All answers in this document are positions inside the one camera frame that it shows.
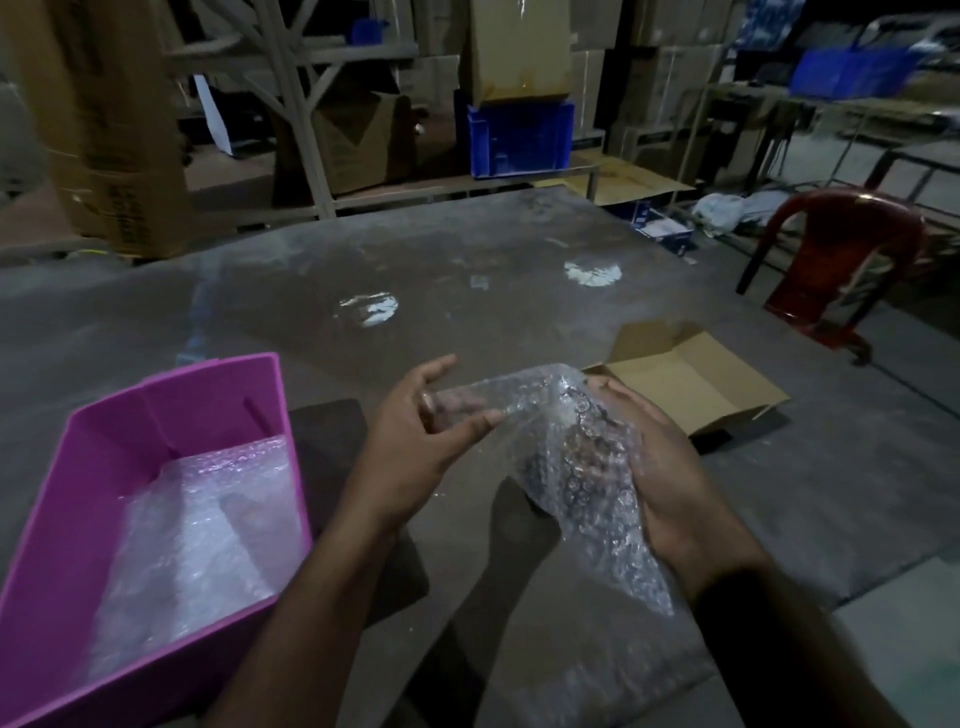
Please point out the person's left hand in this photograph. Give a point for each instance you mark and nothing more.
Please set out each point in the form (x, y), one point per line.
(397, 465)

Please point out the person's right hand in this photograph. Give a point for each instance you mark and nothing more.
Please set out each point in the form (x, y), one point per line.
(682, 495)

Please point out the clear bubble wrap sheet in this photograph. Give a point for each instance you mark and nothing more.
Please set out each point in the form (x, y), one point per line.
(585, 480)

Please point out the small brown cardboard box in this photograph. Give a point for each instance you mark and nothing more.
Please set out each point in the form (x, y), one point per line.
(697, 375)

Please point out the pile of bubble wrap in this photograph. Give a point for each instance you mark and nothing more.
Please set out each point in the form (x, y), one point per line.
(187, 555)

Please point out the person's left forearm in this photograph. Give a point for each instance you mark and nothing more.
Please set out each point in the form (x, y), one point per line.
(300, 645)

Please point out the blue and white product box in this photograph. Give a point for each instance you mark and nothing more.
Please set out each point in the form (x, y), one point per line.
(667, 232)

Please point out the dark blue product box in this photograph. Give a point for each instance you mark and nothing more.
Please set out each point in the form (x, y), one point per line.
(637, 211)

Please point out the flattened printed cardboard sheet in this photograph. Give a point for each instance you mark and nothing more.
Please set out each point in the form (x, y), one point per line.
(630, 180)

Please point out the flat cardboard sheet with tape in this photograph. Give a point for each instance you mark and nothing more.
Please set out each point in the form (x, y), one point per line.
(521, 49)

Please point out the tall narrow cardboard carton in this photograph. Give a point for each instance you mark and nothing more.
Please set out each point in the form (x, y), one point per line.
(105, 127)

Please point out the red plastic chair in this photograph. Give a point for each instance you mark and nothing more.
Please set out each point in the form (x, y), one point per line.
(825, 255)

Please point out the white plastic bag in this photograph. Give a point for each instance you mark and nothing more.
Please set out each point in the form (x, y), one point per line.
(724, 210)

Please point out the open brown carton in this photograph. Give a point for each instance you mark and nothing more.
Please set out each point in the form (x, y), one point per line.
(360, 146)

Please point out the pink plastic bin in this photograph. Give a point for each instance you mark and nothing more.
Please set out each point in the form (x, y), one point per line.
(75, 487)

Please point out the blue plastic crate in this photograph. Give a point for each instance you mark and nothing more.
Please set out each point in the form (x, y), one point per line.
(521, 139)

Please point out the grey metal storage rack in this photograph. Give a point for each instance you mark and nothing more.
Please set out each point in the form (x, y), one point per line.
(296, 127)

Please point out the white paper sheet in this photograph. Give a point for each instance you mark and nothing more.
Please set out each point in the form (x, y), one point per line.
(214, 116)

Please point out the small blue bin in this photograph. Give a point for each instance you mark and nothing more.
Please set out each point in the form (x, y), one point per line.
(366, 31)

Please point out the blue plastic tray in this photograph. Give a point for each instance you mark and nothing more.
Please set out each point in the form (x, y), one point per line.
(855, 73)

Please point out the blue patterned bag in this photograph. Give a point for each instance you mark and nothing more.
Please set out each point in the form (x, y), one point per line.
(772, 22)

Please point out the metal frame table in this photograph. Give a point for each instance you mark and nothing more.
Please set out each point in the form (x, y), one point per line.
(757, 94)

